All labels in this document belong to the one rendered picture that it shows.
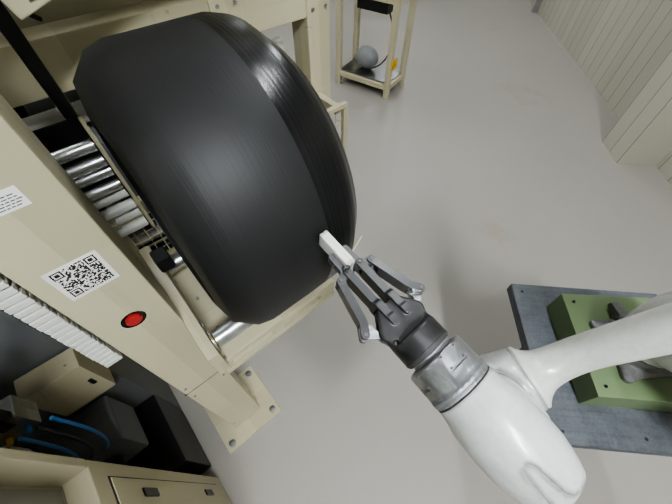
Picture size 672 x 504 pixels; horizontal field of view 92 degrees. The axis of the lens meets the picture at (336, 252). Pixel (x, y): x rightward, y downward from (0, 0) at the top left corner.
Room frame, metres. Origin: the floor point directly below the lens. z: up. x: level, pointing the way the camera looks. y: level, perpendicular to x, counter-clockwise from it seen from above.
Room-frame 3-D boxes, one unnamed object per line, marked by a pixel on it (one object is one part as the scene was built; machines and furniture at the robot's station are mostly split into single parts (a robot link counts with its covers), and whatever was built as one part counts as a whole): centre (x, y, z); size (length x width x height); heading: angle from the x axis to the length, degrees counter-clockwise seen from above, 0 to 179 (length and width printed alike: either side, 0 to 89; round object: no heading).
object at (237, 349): (0.40, 0.17, 0.83); 0.36 x 0.09 x 0.06; 131
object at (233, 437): (0.33, 0.44, 0.01); 0.27 x 0.27 x 0.02; 41
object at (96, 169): (0.65, 0.68, 1.05); 0.20 x 0.15 x 0.30; 131
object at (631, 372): (0.35, -0.85, 0.77); 0.22 x 0.18 x 0.06; 6
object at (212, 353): (0.39, 0.40, 0.90); 0.40 x 0.03 x 0.10; 41
